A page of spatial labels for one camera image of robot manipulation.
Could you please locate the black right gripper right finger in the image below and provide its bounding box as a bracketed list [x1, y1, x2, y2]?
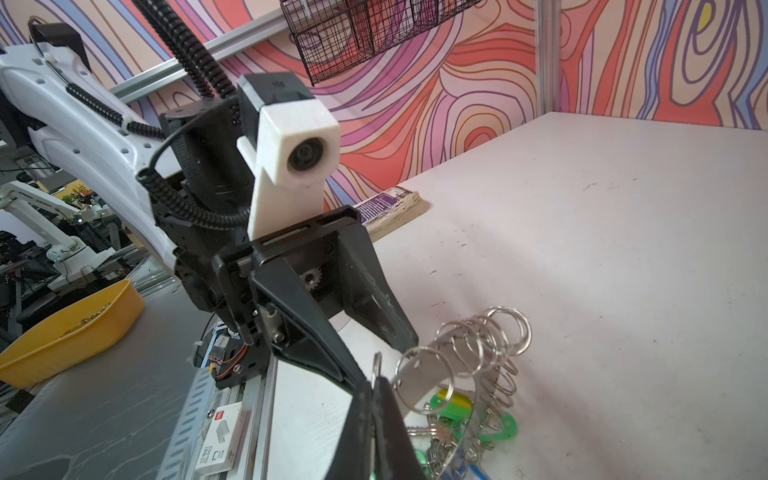
[372, 376, 425, 480]

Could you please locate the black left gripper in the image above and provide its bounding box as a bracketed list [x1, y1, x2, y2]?
[212, 207, 419, 390]

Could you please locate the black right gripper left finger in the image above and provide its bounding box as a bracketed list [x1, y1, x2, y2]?
[325, 381, 373, 480]

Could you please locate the key ring bunch with tags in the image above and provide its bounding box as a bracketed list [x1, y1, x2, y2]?
[367, 305, 534, 480]

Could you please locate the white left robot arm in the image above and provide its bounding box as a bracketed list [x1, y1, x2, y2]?
[1, 1, 418, 391]

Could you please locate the white staples box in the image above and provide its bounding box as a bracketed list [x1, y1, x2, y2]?
[194, 402, 249, 479]

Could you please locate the yellow plastic tray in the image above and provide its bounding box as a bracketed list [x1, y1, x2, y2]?
[1, 279, 145, 390]

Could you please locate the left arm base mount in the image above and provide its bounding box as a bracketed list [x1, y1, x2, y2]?
[191, 317, 271, 390]

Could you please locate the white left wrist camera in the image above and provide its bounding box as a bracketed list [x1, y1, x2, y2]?
[237, 72, 341, 240]

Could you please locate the black wire basket left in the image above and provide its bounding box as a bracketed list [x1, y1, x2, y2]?
[280, 0, 478, 85]

